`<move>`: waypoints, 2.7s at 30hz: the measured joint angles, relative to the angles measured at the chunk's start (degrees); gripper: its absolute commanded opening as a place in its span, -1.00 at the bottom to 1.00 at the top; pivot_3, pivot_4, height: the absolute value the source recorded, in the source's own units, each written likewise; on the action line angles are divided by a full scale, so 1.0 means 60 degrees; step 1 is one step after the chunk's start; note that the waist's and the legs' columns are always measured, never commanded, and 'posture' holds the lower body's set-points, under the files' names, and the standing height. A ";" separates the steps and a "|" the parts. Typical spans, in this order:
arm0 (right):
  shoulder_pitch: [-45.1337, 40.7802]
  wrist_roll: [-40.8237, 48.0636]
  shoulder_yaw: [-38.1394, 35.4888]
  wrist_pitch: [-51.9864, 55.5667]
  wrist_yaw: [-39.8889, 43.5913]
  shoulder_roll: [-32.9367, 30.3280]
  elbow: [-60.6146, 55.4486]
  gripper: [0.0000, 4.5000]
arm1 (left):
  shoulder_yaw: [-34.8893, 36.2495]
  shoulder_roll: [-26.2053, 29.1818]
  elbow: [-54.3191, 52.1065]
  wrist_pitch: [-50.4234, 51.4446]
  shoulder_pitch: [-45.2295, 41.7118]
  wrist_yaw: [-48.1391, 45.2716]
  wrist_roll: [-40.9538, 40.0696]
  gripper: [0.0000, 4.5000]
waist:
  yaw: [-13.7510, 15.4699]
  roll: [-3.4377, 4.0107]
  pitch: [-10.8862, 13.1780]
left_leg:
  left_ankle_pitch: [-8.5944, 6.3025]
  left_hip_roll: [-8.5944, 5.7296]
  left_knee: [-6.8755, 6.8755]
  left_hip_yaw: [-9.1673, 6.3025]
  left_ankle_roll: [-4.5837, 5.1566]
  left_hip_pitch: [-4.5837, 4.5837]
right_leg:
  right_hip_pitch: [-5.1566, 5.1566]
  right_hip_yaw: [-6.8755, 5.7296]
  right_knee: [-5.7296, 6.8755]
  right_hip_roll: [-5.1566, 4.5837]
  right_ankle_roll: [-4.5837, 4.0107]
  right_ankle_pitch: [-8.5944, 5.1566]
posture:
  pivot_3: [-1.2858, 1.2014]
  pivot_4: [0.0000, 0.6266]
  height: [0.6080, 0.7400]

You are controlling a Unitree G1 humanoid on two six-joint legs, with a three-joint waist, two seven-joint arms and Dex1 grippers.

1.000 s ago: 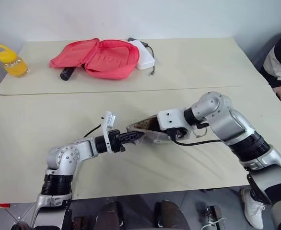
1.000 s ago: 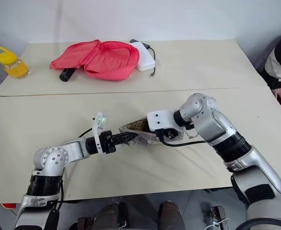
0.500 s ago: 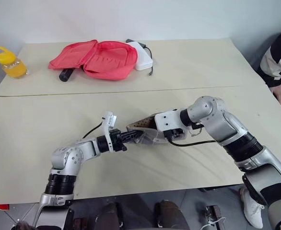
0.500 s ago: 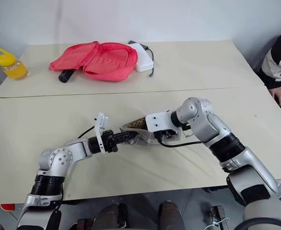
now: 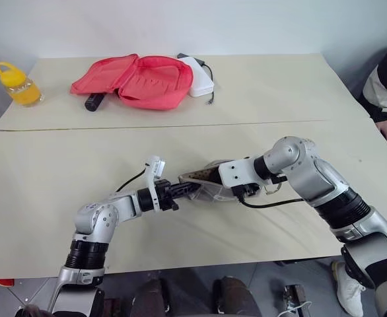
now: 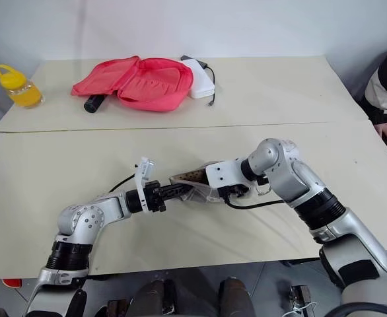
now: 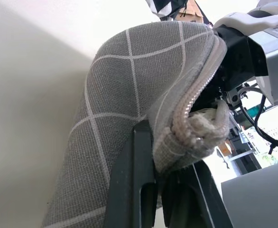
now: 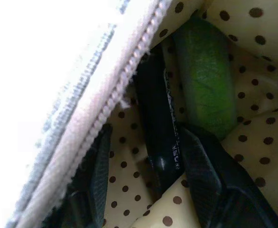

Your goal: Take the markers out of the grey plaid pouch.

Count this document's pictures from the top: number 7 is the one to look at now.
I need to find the brown cardboard box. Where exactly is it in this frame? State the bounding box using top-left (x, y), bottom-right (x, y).
top-left (176, 0), bottom-right (204, 23)

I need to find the grey plaid zipper pouch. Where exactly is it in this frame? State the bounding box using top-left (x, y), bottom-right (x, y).
top-left (41, 20), bottom-right (230, 228)

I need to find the black white patterned fabric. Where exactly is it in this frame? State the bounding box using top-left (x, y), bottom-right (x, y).
top-left (145, 0), bottom-right (189, 18)

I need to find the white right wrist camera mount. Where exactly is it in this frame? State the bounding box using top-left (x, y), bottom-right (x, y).
top-left (213, 0), bottom-right (278, 33)

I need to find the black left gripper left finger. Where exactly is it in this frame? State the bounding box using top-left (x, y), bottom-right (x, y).
top-left (102, 120), bottom-right (157, 228)

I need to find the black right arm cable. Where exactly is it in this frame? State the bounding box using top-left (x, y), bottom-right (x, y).
top-left (238, 86), bottom-right (278, 154)

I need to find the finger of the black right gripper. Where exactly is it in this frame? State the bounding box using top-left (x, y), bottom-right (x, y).
top-left (192, 64), bottom-right (228, 112)

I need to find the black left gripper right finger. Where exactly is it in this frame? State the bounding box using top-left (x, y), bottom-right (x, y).
top-left (161, 160), bottom-right (234, 228)

